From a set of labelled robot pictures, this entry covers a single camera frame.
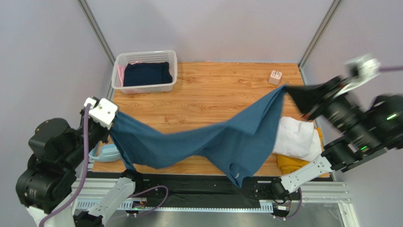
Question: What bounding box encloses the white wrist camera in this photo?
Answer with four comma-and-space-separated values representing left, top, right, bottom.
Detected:
334, 54, 381, 97
84, 97, 119, 130

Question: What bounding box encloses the aluminium corner post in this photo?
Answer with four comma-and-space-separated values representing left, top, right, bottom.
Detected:
77, 0, 115, 66
298, 0, 343, 70

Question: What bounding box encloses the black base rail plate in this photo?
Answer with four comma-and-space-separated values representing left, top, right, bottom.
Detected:
86, 171, 333, 209

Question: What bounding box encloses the light blue plastic object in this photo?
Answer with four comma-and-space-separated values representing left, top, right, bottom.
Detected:
88, 144, 121, 163

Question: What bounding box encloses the right aluminium corner post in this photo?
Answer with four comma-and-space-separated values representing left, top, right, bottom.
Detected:
298, 0, 343, 70

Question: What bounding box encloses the white folded t shirt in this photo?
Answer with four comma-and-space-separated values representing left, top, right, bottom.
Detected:
272, 116, 322, 162

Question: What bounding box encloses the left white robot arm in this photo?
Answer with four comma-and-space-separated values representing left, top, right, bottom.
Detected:
16, 106, 143, 227

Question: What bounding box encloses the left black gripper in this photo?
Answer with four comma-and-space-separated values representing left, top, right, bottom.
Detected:
63, 105, 115, 168

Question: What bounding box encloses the yellow folded t shirt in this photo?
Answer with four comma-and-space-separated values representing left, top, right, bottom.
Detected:
275, 128, 323, 175

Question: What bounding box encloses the pink cube block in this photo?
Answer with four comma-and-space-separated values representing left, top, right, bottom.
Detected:
268, 70, 283, 86

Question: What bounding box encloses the left aluminium corner post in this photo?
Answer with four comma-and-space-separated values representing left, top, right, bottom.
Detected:
77, 0, 115, 66

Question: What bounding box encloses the navy folded t shirt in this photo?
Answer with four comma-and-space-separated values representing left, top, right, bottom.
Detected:
124, 62, 173, 87

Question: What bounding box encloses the teal blue t shirt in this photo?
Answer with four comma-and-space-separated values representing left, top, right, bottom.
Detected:
110, 86, 286, 187

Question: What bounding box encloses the white plastic laundry basket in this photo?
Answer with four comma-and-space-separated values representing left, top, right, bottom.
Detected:
112, 50, 177, 94

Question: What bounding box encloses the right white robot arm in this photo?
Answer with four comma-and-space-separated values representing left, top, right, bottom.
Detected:
269, 77, 403, 200

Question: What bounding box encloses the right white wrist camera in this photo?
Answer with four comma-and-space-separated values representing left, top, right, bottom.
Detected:
334, 54, 381, 97

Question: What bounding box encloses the pink t shirt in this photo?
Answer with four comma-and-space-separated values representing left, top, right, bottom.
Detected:
117, 65, 127, 87

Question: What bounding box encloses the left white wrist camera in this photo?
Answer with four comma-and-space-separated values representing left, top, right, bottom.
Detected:
84, 97, 119, 130

